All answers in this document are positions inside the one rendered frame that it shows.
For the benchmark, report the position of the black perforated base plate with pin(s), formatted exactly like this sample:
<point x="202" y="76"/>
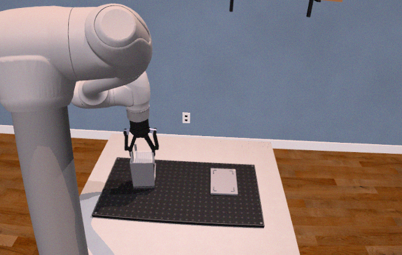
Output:
<point x="182" y="195"/>

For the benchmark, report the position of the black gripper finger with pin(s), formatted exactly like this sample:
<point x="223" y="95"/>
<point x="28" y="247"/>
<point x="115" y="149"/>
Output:
<point x="150" y="143"/>
<point x="130" y="148"/>

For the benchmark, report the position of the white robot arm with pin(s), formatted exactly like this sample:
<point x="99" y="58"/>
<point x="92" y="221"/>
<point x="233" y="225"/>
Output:
<point x="43" y="52"/>

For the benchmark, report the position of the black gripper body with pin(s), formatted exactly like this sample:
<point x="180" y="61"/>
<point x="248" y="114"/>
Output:
<point x="139" y="127"/>

